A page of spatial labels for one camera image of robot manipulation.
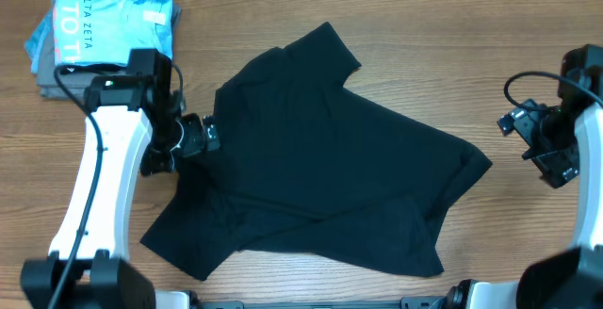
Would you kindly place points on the light blue folded t-shirt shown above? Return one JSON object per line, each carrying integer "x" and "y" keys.
{"x": 90, "y": 32}

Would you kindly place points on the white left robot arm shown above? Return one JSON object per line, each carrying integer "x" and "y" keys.
{"x": 135, "y": 125}

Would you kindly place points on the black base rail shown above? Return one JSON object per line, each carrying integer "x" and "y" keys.
{"x": 427, "y": 302}

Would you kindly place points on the black t-shirt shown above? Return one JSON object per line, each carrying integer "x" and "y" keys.
{"x": 305, "y": 165}

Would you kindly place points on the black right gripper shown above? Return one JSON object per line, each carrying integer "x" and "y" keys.
{"x": 537, "y": 140}

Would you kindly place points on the blue folded shirt under stack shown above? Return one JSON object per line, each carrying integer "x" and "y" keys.
{"x": 34, "y": 44}

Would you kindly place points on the grey folded t-shirt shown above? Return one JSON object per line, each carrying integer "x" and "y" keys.
{"x": 75, "y": 78}

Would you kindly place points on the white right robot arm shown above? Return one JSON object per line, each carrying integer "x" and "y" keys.
{"x": 572, "y": 277}

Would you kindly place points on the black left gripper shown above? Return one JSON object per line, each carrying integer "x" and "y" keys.
{"x": 196, "y": 145}

